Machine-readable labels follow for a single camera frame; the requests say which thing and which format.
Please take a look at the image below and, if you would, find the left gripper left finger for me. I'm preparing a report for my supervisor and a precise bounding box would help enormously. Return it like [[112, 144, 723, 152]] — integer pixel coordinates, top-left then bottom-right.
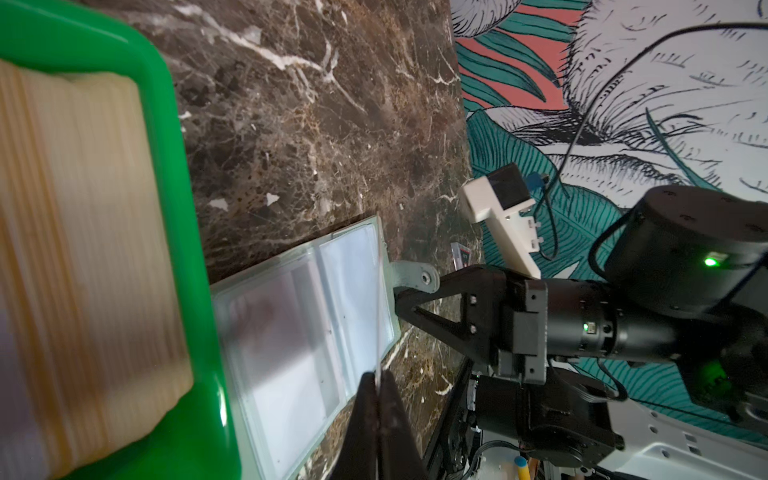
[[329, 372, 379, 480]]

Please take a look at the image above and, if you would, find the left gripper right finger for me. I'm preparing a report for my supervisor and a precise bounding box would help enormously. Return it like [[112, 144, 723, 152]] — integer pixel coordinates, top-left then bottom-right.
[[378, 370, 428, 480]]

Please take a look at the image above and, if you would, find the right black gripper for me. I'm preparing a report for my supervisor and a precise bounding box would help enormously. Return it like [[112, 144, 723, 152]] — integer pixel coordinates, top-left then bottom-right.
[[395, 265, 618, 385]]

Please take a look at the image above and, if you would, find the green plastic card tray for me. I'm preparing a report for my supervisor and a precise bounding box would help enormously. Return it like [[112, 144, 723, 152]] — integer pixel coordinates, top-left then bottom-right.
[[1, 1, 242, 479]]

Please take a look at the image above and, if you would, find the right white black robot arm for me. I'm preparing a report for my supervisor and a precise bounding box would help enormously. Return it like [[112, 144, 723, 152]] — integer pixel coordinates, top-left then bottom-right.
[[395, 186, 767, 479]]

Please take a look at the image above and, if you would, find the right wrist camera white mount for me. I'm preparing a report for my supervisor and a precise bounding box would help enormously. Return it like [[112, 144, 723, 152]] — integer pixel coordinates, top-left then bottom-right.
[[459, 163, 541, 279]]

